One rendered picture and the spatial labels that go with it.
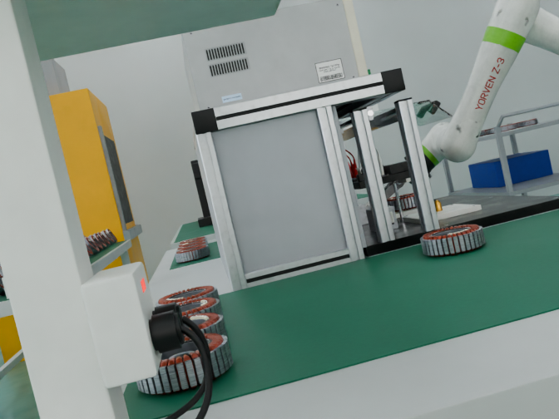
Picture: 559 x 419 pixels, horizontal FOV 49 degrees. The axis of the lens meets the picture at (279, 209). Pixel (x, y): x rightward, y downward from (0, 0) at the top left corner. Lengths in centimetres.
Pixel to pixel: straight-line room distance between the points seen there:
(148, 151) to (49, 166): 626
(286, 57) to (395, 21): 601
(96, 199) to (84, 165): 28
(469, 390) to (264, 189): 78
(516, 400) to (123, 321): 32
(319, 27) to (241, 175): 41
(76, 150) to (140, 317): 450
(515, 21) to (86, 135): 370
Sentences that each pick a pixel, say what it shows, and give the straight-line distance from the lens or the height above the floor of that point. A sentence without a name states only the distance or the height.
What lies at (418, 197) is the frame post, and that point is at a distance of 132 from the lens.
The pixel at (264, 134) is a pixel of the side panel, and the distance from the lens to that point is 124.
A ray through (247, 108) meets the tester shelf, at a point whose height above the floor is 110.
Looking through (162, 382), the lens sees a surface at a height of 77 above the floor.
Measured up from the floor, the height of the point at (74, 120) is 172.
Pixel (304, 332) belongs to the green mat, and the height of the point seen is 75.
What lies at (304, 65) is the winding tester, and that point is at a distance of 141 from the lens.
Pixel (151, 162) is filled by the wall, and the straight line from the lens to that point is 678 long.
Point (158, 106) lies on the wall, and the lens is 684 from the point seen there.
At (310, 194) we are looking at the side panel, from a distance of 125.
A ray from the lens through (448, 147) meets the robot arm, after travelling 193.
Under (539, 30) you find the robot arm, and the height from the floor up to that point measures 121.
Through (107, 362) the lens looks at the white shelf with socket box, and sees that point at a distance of 53.
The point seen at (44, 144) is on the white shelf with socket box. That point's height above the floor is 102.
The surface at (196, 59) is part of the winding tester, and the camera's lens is 139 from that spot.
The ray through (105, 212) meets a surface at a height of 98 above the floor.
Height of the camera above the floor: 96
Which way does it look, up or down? 3 degrees down
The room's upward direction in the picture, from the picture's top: 13 degrees counter-clockwise
